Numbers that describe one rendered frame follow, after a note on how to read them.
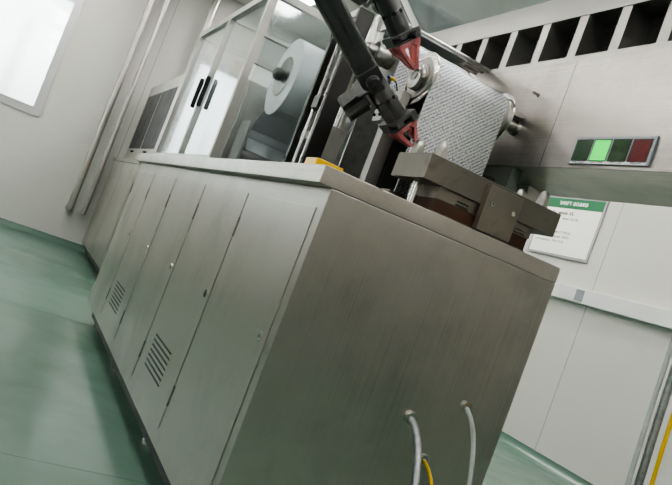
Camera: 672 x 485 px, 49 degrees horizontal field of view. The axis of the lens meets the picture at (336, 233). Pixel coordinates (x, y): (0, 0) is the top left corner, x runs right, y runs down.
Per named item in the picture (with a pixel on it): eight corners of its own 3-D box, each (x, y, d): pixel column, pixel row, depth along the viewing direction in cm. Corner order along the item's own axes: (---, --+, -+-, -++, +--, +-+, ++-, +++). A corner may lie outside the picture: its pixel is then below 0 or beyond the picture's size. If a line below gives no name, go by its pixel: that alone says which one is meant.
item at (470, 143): (401, 164, 185) (426, 96, 186) (473, 197, 194) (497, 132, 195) (402, 164, 184) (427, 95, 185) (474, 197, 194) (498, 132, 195)
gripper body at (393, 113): (400, 130, 178) (384, 105, 175) (381, 131, 187) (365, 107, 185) (419, 114, 179) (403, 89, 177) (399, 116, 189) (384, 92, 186)
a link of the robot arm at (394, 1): (373, -7, 179) (395, -17, 179) (370, -6, 186) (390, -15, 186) (384, 20, 181) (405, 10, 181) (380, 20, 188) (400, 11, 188)
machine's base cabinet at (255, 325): (78, 318, 376) (140, 162, 379) (195, 352, 402) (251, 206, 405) (175, 590, 146) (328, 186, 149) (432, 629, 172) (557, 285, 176)
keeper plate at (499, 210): (471, 227, 171) (487, 183, 172) (503, 241, 175) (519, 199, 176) (477, 228, 169) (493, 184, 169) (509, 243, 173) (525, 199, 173)
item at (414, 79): (406, 73, 195) (423, 55, 190) (412, 76, 196) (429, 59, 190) (406, 93, 191) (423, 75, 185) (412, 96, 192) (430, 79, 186)
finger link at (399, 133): (412, 157, 183) (392, 126, 180) (398, 157, 189) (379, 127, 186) (431, 141, 184) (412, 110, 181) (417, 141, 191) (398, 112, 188)
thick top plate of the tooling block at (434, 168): (390, 174, 179) (399, 151, 180) (513, 230, 196) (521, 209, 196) (423, 177, 165) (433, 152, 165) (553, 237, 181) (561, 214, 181)
